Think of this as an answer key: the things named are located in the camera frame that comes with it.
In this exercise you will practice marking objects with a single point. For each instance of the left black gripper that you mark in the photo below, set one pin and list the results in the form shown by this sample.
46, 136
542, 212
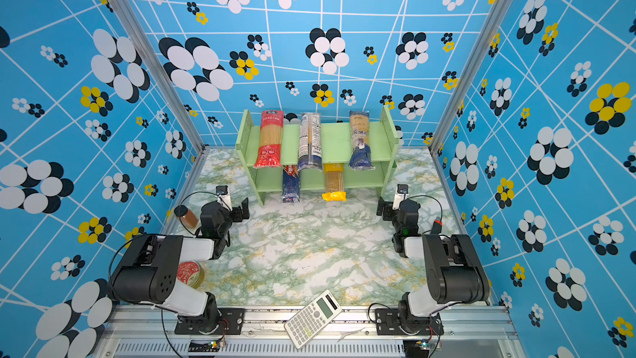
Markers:
235, 213

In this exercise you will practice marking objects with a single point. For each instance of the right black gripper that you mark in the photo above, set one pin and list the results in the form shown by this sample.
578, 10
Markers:
388, 206

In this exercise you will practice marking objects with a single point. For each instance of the yellow blue spaghetti bag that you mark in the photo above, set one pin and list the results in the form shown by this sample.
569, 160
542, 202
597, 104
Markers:
361, 153

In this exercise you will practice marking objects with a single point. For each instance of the blue Barilla pasta box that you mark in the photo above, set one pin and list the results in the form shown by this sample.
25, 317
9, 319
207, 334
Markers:
291, 184

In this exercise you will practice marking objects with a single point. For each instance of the red spaghetti bag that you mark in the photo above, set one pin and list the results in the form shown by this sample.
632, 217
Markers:
270, 139

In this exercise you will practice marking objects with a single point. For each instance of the clear grey spaghetti bag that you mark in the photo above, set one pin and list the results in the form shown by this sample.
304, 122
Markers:
309, 152

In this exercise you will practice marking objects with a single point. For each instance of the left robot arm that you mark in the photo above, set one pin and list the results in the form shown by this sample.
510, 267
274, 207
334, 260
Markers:
148, 273

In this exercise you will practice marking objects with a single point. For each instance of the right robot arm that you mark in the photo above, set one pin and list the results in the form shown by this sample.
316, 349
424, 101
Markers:
453, 270

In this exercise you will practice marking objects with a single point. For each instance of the green wooden shelf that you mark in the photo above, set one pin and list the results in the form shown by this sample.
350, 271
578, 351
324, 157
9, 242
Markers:
336, 148

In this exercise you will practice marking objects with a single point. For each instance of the red black marker pen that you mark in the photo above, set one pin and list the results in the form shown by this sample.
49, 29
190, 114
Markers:
437, 226

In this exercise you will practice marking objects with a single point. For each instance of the spice jar black lid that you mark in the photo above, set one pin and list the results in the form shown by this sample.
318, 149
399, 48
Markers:
186, 217

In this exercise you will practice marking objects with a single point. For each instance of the round red tin can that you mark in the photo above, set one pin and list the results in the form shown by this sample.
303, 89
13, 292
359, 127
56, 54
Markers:
191, 273

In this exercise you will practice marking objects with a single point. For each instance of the white scientific calculator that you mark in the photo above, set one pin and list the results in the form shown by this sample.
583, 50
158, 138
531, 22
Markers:
312, 319

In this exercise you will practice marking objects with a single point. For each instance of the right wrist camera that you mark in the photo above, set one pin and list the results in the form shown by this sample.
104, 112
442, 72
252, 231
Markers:
400, 195

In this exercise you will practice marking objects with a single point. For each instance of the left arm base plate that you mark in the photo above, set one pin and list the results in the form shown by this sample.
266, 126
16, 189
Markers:
223, 321

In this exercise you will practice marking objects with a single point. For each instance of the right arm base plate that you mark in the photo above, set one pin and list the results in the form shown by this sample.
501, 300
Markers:
392, 322

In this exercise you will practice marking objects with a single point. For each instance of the aluminium front rail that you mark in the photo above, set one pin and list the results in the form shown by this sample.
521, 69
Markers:
470, 331

